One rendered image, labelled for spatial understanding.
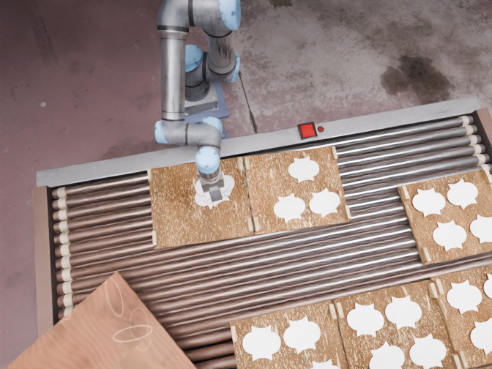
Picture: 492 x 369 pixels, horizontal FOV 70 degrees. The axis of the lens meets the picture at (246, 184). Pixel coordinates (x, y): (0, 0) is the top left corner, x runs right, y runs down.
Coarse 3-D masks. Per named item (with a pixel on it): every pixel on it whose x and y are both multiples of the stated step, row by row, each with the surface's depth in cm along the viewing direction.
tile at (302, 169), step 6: (294, 162) 156; (300, 162) 156; (306, 162) 156; (312, 162) 156; (288, 168) 154; (294, 168) 155; (300, 168) 155; (306, 168) 155; (312, 168) 155; (318, 168) 155; (294, 174) 154; (300, 174) 154; (306, 174) 154; (312, 174) 154; (300, 180) 153; (312, 180) 154
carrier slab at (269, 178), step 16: (256, 160) 156; (272, 160) 156; (288, 160) 156; (320, 160) 157; (336, 160) 157; (256, 176) 154; (272, 176) 154; (288, 176) 154; (320, 176) 155; (336, 176) 155; (256, 192) 152; (272, 192) 152; (288, 192) 152; (304, 192) 153; (320, 192) 153; (336, 192) 153; (256, 208) 150; (272, 208) 150; (336, 208) 151; (272, 224) 148; (288, 224) 148; (304, 224) 149; (320, 224) 149
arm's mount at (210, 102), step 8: (208, 96) 162; (216, 96) 162; (184, 104) 160; (192, 104) 161; (200, 104) 161; (208, 104) 163; (216, 104) 165; (184, 112) 167; (192, 112) 166; (200, 112) 168
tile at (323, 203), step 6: (324, 192) 152; (330, 192) 152; (312, 198) 151; (318, 198) 151; (324, 198) 151; (330, 198) 151; (336, 198) 151; (312, 204) 150; (318, 204) 150; (324, 204) 150; (330, 204) 151; (336, 204) 151; (312, 210) 150; (318, 210) 150; (324, 210) 150; (330, 210) 150; (336, 210) 150
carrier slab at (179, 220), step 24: (168, 168) 153; (192, 168) 154; (168, 192) 150; (192, 192) 151; (240, 192) 152; (168, 216) 147; (192, 216) 148; (216, 216) 148; (240, 216) 148; (168, 240) 144; (192, 240) 145; (216, 240) 146
